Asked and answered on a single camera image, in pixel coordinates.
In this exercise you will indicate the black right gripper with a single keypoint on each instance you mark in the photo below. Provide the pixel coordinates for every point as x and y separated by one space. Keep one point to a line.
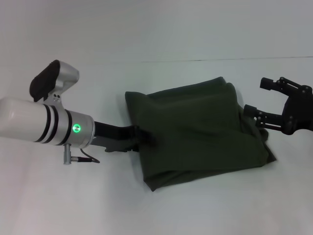
298 110

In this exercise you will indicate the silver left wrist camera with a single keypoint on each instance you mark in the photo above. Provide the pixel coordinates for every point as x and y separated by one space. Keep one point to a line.
52 79

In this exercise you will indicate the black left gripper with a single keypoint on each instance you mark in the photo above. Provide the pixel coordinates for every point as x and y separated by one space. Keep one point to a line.
112 132

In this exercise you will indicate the dark green shirt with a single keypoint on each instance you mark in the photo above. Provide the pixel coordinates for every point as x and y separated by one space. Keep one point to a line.
195 134

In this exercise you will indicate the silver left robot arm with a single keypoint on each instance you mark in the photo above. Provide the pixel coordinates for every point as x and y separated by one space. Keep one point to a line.
44 121

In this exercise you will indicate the silver left spring connector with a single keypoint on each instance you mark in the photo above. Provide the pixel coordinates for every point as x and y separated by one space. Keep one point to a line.
67 154

